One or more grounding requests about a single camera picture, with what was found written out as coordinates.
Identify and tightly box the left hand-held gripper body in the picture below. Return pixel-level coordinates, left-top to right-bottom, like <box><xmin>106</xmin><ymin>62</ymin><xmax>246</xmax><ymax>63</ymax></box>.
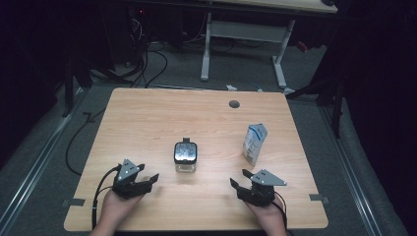
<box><xmin>112</xmin><ymin>158</ymin><xmax>153</xmax><ymax>200</ymax></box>

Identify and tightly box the glass jar with black lid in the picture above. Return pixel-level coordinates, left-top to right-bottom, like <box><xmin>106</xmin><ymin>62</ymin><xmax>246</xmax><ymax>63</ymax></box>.
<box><xmin>173</xmin><ymin>137</ymin><xmax>199</xmax><ymax>174</ymax></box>

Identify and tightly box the bundle of black floor cables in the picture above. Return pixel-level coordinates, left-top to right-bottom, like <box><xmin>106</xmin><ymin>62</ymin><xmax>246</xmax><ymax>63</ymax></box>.
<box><xmin>88</xmin><ymin>40</ymin><xmax>169</xmax><ymax>89</ymax></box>

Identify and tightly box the left hand-held gripper black cable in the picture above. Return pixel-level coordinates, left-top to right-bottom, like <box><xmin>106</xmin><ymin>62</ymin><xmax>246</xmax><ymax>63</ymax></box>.
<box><xmin>90</xmin><ymin>164</ymin><xmax>122</xmax><ymax>230</ymax></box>

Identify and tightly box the white-framed desk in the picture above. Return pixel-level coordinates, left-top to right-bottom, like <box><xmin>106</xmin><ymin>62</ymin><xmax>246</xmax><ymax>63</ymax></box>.
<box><xmin>200</xmin><ymin>0</ymin><xmax>338</xmax><ymax>90</ymax></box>

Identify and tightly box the person's left hand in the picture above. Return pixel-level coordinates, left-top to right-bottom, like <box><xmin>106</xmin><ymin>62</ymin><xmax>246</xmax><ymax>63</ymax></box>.
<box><xmin>97</xmin><ymin>190</ymin><xmax>145</xmax><ymax>232</ymax></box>

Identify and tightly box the thin black floor cable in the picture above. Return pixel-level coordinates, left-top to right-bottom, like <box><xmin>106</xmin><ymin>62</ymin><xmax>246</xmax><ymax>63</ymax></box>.
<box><xmin>65</xmin><ymin>109</ymin><xmax>107</xmax><ymax>177</ymax></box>

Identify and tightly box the black stand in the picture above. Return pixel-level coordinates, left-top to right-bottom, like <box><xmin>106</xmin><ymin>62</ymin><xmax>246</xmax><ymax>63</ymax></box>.
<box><xmin>61</xmin><ymin>55</ymin><xmax>94</xmax><ymax>119</ymax></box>
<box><xmin>284</xmin><ymin>73</ymin><xmax>347</xmax><ymax>140</ymax></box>

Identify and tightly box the person's right hand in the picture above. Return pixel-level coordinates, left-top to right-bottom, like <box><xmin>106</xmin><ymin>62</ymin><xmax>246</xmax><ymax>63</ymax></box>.
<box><xmin>244</xmin><ymin>201</ymin><xmax>287</xmax><ymax>234</ymax></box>

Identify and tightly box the grey tape strip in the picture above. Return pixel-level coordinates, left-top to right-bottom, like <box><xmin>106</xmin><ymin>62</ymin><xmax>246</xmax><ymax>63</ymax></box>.
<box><xmin>308</xmin><ymin>193</ymin><xmax>330</xmax><ymax>203</ymax></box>
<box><xmin>61</xmin><ymin>198</ymin><xmax>87</xmax><ymax>208</ymax></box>

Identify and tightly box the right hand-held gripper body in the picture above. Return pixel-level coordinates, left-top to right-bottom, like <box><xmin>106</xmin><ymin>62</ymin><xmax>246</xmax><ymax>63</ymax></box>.
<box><xmin>236</xmin><ymin>168</ymin><xmax>288</xmax><ymax>207</ymax></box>

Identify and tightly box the right hand-held gripper black cable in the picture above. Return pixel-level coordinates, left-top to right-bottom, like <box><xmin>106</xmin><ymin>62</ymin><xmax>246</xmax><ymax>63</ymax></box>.
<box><xmin>270</xmin><ymin>191</ymin><xmax>289</xmax><ymax>230</ymax></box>

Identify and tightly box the white and blue bag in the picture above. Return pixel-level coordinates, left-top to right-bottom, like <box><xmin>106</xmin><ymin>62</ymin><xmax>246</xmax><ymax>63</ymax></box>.
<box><xmin>242</xmin><ymin>123</ymin><xmax>268</xmax><ymax>167</ymax></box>

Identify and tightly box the metal floor rail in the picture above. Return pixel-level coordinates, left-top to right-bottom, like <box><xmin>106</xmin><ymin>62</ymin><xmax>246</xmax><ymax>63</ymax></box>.
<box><xmin>319</xmin><ymin>104</ymin><xmax>385</xmax><ymax>236</ymax></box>
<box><xmin>0</xmin><ymin>87</ymin><xmax>88</xmax><ymax>227</ymax></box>

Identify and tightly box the hand-held gripper black cable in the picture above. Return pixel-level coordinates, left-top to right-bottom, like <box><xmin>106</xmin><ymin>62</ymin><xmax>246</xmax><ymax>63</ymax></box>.
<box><xmin>90</xmin><ymin>164</ymin><xmax>122</xmax><ymax>230</ymax></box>
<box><xmin>270</xmin><ymin>191</ymin><xmax>289</xmax><ymax>230</ymax></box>

